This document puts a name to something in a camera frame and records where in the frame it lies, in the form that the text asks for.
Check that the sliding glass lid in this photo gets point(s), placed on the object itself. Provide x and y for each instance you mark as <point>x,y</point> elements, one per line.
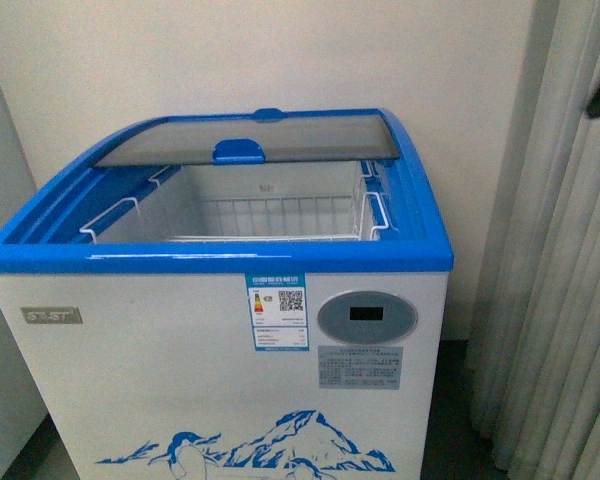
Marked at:
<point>273,115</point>
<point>256,141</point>

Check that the white chest freezer with penguins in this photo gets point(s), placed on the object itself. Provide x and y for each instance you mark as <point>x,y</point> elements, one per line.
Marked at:
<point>236,360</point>

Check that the grey vertical blind curtain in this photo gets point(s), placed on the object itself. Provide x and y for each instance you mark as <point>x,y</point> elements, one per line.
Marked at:
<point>534,349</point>

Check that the white wire freezer basket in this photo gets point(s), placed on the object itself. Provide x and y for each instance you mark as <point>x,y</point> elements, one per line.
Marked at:
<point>279,202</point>

